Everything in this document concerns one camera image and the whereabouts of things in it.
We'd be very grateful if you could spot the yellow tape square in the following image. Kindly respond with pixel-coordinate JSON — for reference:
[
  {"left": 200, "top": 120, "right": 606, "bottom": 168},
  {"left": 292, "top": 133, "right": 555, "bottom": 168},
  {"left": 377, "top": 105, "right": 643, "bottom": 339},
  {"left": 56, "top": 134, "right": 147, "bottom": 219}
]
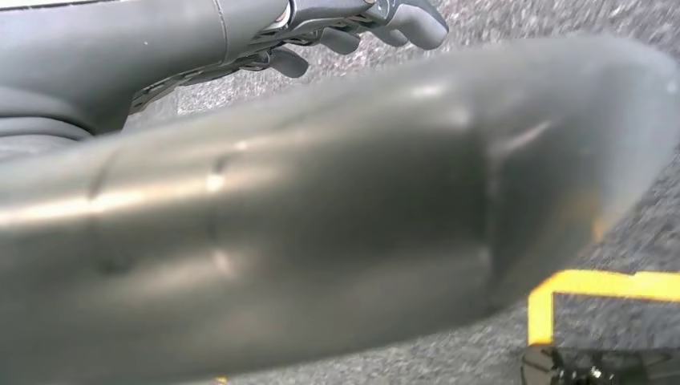
[{"left": 527, "top": 269, "right": 680, "bottom": 347}]

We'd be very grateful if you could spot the black robot foot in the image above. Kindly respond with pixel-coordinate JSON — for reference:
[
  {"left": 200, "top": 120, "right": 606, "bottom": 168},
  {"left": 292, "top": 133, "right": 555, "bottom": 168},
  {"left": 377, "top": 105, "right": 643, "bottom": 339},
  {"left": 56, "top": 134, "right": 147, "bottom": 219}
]
[{"left": 520, "top": 345, "right": 680, "bottom": 385}]

